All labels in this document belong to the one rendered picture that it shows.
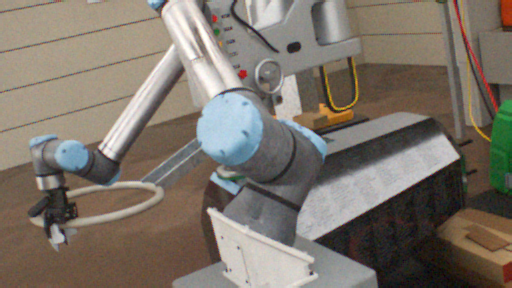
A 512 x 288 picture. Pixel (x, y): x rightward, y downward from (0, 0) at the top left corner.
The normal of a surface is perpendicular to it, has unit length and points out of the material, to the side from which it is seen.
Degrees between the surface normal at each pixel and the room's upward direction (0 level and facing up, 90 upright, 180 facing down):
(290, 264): 90
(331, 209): 45
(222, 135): 54
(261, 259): 90
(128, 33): 90
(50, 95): 90
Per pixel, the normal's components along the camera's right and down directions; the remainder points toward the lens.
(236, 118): -0.49, -0.33
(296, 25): 0.68, 0.04
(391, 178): 0.22, -0.60
